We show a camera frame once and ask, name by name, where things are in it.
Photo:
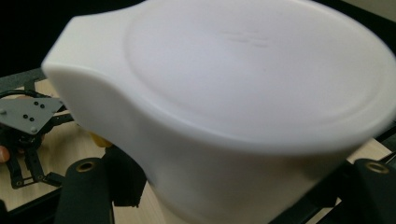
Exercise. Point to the black metal frame rail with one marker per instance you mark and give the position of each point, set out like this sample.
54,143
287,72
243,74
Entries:
21,79
387,140
34,203

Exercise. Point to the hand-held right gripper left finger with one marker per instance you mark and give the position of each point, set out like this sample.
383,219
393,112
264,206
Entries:
124,177

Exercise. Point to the white plastic bowl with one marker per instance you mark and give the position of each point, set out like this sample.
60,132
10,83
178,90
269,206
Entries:
224,102

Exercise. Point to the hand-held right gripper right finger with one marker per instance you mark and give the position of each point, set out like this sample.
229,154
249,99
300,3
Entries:
341,183

